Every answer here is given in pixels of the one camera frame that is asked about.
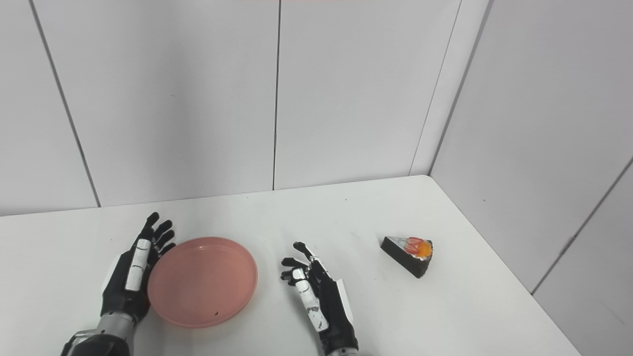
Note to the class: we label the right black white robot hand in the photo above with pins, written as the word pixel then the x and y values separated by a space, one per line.
pixel 321 296

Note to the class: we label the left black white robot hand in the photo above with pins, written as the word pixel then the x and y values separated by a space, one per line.
pixel 131 277

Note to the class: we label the pink round plate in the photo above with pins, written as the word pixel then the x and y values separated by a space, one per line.
pixel 203 282

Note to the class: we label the chocolate cake slice with fruit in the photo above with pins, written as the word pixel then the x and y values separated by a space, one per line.
pixel 410 254

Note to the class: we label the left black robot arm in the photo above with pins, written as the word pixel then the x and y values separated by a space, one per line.
pixel 106 336

